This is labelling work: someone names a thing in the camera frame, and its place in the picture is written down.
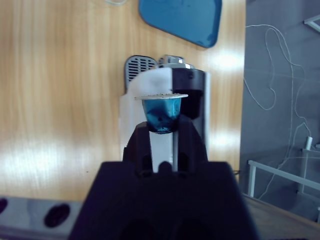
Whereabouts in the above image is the blue coffee capsule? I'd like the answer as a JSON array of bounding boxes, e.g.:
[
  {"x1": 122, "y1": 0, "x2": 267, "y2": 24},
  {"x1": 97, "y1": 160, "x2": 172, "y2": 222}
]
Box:
[{"x1": 134, "y1": 92, "x2": 189, "y2": 136}]

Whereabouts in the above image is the teal plastic tray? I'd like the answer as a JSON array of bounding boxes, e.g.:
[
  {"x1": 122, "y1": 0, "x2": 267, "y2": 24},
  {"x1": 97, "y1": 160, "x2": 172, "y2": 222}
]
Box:
[{"x1": 138, "y1": 0, "x2": 223, "y2": 49}]

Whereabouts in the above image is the metal drip tray grille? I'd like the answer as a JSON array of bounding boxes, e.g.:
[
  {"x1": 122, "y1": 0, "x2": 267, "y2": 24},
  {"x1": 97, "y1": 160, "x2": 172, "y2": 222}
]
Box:
[{"x1": 124, "y1": 55, "x2": 157, "y2": 91}]

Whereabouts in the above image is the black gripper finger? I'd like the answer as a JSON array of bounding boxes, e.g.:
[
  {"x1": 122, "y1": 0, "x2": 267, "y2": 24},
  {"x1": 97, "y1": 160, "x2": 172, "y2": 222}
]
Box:
[
  {"x1": 123, "y1": 121, "x2": 153, "y2": 176},
  {"x1": 172, "y1": 116, "x2": 208, "y2": 173}
]

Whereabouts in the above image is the white metal frame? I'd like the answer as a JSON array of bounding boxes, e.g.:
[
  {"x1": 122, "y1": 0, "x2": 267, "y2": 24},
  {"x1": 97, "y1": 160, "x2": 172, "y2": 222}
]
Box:
[{"x1": 247, "y1": 136, "x2": 320, "y2": 201}]

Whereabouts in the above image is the white floor cable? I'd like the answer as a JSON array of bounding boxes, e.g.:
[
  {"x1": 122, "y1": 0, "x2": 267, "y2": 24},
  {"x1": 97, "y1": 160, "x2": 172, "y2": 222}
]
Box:
[{"x1": 243, "y1": 23, "x2": 311, "y2": 201}]

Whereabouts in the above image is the white capsule coffee machine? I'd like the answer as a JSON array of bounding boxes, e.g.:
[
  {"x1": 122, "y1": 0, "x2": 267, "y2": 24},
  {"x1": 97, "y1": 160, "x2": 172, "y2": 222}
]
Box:
[{"x1": 119, "y1": 54, "x2": 212, "y2": 173}]

